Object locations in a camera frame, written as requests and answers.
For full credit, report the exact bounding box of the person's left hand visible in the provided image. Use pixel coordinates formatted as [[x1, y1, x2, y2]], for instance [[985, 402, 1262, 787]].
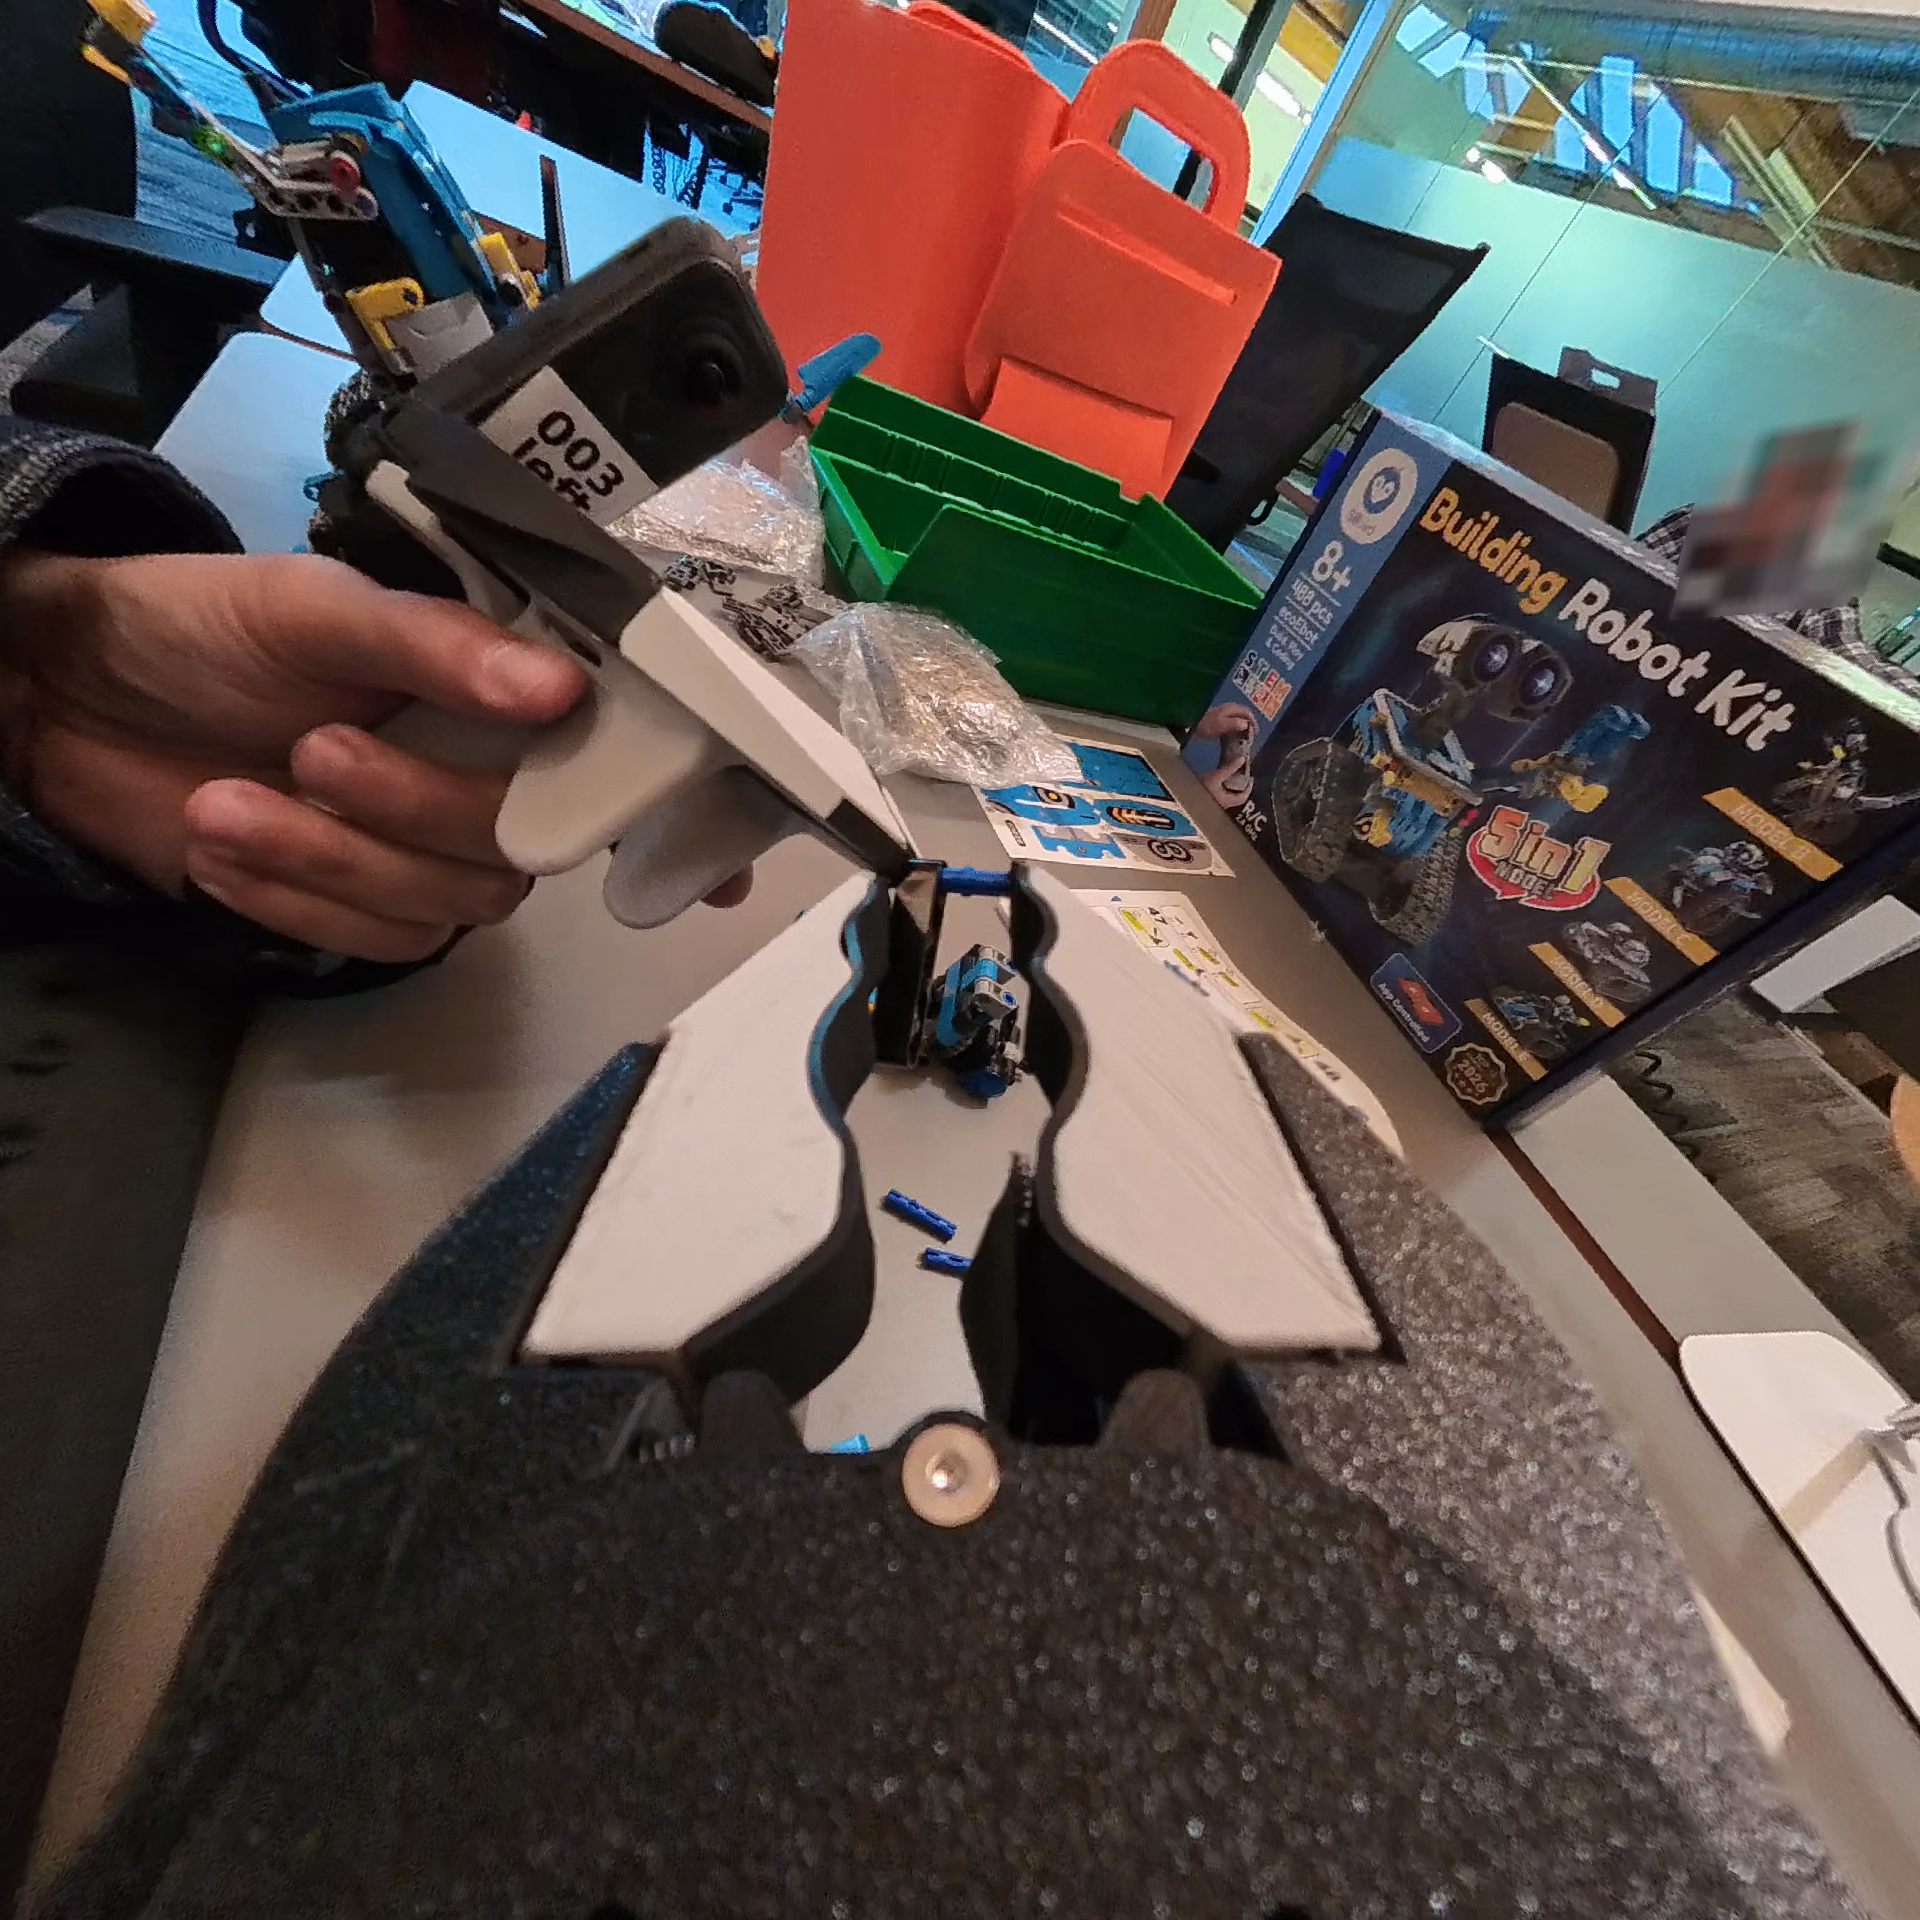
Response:
[[0, 556, 594, 962]]

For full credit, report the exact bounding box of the blue robot kit box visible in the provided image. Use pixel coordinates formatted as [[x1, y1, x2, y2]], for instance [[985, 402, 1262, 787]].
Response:
[[1179, 402, 1920, 1126]]

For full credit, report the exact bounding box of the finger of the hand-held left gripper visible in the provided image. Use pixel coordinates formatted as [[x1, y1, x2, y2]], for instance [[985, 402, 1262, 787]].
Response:
[[619, 585, 918, 882]]

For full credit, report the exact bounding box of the grey desk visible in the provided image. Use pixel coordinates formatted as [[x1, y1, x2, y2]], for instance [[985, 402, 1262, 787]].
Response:
[[30, 329, 1920, 1920]]

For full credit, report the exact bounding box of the blue sticker sheet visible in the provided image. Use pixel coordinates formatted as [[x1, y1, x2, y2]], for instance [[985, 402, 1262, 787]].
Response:
[[976, 738, 1235, 880]]

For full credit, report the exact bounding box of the clear bag of track links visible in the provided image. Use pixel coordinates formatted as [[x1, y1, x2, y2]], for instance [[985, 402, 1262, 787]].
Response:
[[615, 458, 841, 662]]

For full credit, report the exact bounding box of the open instruction booklet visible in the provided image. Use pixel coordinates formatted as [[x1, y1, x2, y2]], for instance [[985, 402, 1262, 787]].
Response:
[[1072, 891, 1361, 1098]]

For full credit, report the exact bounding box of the orange plastic bin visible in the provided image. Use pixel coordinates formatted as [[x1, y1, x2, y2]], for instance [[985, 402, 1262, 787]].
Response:
[[755, 0, 1286, 496]]

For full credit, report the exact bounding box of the built blue robot model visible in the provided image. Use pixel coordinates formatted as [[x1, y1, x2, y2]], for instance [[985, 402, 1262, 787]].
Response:
[[82, 0, 550, 384]]

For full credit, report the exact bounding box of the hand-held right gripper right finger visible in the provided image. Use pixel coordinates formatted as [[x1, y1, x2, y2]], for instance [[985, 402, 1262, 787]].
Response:
[[1008, 864, 1386, 1362]]

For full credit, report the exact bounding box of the short black ridged beam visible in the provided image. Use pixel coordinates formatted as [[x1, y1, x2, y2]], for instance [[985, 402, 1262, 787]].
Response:
[[883, 861, 951, 1069]]

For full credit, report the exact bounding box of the black tilted panel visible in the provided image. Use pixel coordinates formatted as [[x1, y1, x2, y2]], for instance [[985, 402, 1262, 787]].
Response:
[[1171, 194, 1490, 549]]

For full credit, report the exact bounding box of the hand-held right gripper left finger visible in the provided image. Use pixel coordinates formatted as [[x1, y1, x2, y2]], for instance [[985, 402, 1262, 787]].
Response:
[[522, 874, 890, 1365]]

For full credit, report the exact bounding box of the green plastic bin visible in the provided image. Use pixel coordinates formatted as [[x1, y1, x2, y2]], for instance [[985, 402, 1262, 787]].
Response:
[[808, 376, 1265, 729]]

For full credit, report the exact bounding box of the blue yellow brick assembly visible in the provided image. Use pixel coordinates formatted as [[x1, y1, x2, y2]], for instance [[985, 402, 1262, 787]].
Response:
[[921, 944, 1030, 1101]]

